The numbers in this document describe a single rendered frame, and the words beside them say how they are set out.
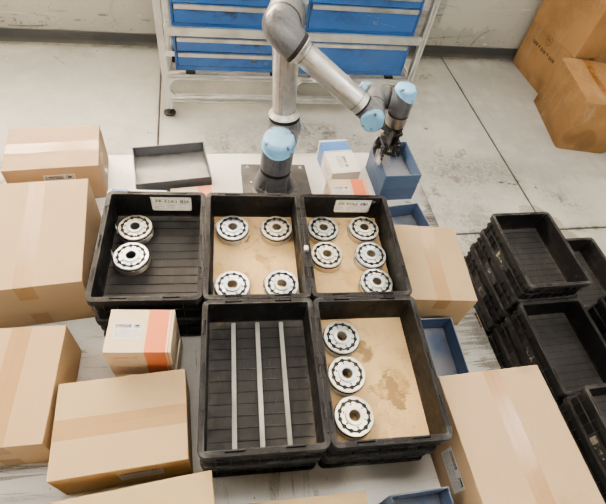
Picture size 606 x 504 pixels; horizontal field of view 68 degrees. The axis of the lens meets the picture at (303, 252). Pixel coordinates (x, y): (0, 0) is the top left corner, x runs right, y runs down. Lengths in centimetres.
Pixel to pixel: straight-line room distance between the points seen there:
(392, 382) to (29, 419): 90
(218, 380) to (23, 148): 108
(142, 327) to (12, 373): 32
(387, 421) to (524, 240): 134
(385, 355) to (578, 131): 293
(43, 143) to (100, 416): 102
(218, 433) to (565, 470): 85
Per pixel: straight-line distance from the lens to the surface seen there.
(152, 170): 184
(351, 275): 146
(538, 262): 231
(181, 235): 151
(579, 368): 225
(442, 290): 149
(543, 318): 228
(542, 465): 134
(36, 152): 184
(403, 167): 197
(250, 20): 305
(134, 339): 123
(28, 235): 152
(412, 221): 186
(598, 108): 390
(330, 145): 194
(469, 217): 306
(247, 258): 145
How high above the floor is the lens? 200
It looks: 52 degrees down
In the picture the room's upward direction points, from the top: 12 degrees clockwise
